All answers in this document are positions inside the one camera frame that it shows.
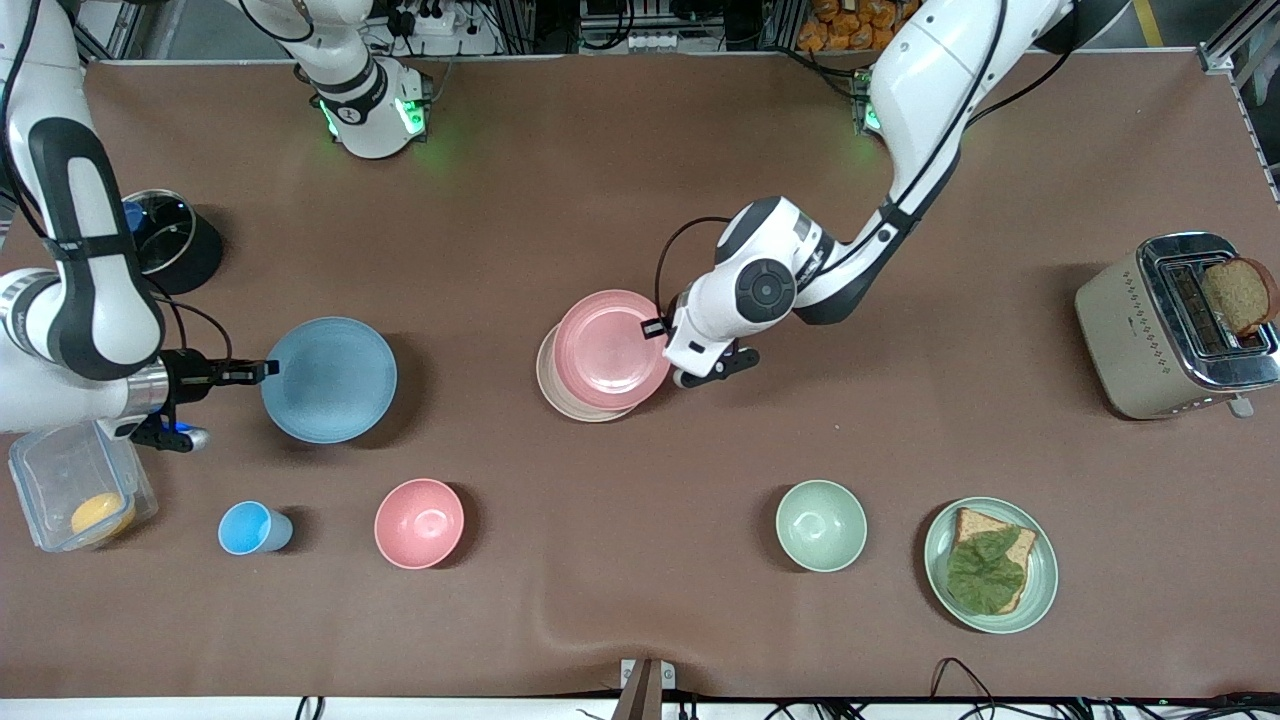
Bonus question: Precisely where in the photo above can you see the pink plate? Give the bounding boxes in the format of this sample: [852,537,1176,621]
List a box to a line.
[553,289,673,411]

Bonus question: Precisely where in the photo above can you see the blue plate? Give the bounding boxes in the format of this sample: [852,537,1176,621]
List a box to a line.
[261,316,398,445]

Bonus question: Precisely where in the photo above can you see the black pot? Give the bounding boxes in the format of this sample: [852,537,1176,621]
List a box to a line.
[120,188,223,296]

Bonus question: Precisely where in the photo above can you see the beige plate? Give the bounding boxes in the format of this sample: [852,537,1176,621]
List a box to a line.
[536,325,641,423]

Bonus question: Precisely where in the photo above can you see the blue plastic cup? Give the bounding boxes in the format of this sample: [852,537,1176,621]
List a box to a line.
[218,500,294,556]

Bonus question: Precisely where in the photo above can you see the yellow food piece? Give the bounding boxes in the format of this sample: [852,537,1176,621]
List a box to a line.
[70,492,136,541]

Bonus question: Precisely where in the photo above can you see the glass pot lid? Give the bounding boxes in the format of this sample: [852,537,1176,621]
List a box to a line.
[120,190,193,277]

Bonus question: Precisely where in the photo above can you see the clear plastic food container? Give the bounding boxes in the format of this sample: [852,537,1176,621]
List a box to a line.
[8,420,159,553]

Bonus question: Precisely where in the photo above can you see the pink bowl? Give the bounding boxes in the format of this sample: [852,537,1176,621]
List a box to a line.
[374,478,466,571]

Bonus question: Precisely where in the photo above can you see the green bowl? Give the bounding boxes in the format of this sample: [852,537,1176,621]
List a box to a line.
[776,480,868,573]

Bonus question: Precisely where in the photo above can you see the bag of orange snacks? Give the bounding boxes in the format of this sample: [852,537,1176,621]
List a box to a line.
[795,0,926,53]

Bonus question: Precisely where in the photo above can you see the brown bread slice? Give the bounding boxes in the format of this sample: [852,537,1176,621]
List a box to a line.
[950,507,1039,614]

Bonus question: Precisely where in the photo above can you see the white power strip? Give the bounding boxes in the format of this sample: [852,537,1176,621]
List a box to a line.
[385,0,471,37]

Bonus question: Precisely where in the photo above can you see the green lettuce leaf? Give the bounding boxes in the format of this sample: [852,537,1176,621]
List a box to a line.
[946,528,1027,615]

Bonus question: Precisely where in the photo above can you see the green plate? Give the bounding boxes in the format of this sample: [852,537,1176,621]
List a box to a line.
[923,496,1059,635]

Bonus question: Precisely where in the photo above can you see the beige and chrome toaster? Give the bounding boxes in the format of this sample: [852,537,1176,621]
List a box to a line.
[1075,232,1280,421]

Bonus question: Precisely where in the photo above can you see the dark toast slice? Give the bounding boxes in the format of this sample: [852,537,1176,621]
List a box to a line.
[1202,257,1279,338]

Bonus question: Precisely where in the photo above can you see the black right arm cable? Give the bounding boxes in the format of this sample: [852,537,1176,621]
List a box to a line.
[148,280,233,363]

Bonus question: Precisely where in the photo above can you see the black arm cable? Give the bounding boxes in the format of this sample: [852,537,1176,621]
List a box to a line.
[148,280,233,363]
[655,0,1006,321]

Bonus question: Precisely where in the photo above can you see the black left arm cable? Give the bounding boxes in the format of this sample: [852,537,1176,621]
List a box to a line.
[655,0,1006,321]

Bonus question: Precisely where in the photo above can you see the metal mount bracket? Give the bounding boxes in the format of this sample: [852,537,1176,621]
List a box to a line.
[612,658,676,720]

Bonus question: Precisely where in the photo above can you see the black looped cable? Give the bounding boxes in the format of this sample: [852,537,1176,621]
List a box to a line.
[930,657,1001,720]

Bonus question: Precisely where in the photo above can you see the aluminium frame profile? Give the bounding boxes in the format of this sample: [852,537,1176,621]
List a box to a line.
[1200,0,1280,76]

